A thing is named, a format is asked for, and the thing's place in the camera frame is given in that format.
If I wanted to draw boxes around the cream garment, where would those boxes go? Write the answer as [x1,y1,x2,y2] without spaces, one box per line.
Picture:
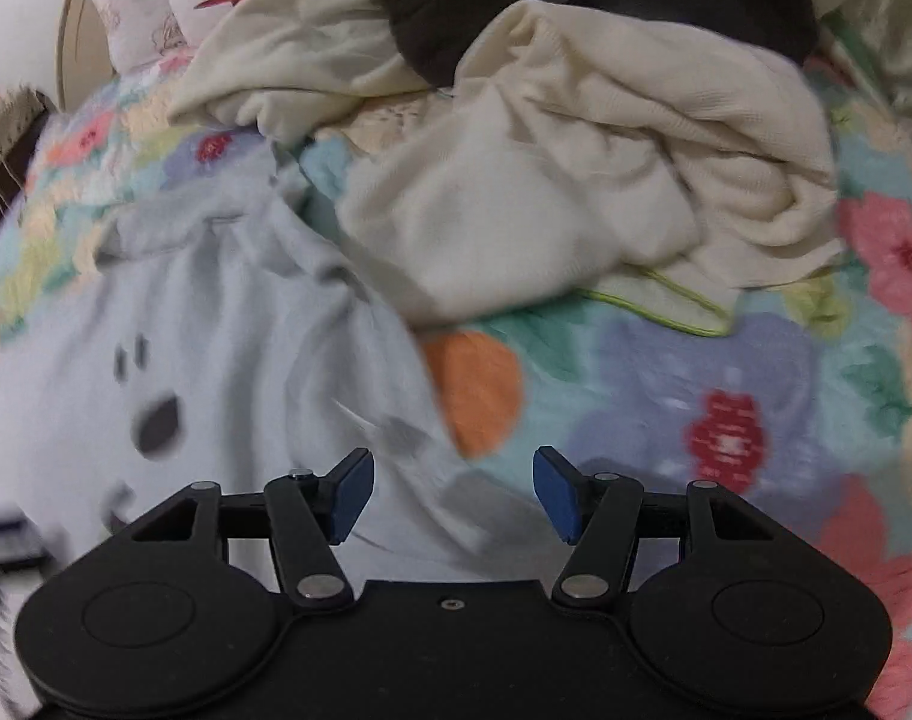
[167,0,457,148]

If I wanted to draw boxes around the white cloth with green trim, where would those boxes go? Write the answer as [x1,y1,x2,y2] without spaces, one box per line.
[582,267,736,338]

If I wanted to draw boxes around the dark brown garment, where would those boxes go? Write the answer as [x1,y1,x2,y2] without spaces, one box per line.
[376,0,577,89]

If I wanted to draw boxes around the white pillow with pink print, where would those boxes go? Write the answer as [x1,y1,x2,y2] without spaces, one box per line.
[77,0,196,73]

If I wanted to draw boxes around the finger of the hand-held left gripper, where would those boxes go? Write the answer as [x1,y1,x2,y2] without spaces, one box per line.
[0,514,48,577]

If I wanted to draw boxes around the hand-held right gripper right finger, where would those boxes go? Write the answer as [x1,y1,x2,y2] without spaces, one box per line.
[532,445,778,608]

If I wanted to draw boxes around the shiny cream fabric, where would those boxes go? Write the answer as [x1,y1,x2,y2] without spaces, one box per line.
[793,0,912,119]

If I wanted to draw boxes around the cream knit sweater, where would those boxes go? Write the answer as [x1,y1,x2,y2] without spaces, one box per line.
[336,0,845,331]

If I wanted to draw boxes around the floral quilt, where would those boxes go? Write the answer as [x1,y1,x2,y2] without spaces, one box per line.
[0,45,912,720]

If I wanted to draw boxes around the white shirt with face print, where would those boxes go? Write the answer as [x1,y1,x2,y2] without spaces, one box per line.
[0,199,577,720]

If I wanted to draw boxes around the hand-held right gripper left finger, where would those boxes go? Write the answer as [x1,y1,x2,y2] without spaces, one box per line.
[130,447,376,608]

